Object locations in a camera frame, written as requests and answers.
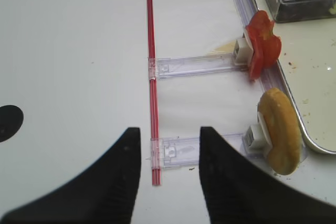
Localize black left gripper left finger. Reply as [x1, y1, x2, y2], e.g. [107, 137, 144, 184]
[1, 127, 141, 223]

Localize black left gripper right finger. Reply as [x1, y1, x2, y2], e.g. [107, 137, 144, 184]
[198, 126, 335, 223]

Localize white pusher block tomato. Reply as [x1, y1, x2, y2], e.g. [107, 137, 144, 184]
[233, 34, 254, 66]

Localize red tomato slices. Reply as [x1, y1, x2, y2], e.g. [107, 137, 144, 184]
[245, 10, 281, 81]

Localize white pusher block left bun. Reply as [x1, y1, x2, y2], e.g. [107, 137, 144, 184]
[243, 112, 273, 157]

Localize left bun half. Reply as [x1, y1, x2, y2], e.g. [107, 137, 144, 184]
[257, 88, 302, 175]

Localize black table grommet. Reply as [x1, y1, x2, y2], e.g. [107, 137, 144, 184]
[1, 105, 24, 142]

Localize left long clear divider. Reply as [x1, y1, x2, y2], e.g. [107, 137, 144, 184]
[233, 0, 305, 173]

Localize metal tray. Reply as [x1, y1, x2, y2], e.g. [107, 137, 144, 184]
[274, 18, 335, 155]

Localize clear rail near left bun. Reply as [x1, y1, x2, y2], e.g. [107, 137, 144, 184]
[150, 132, 247, 170]

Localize left red straw rail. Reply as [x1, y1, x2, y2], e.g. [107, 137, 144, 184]
[146, 0, 161, 186]

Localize clear rail near tomato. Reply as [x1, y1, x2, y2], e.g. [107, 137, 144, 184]
[148, 53, 248, 80]

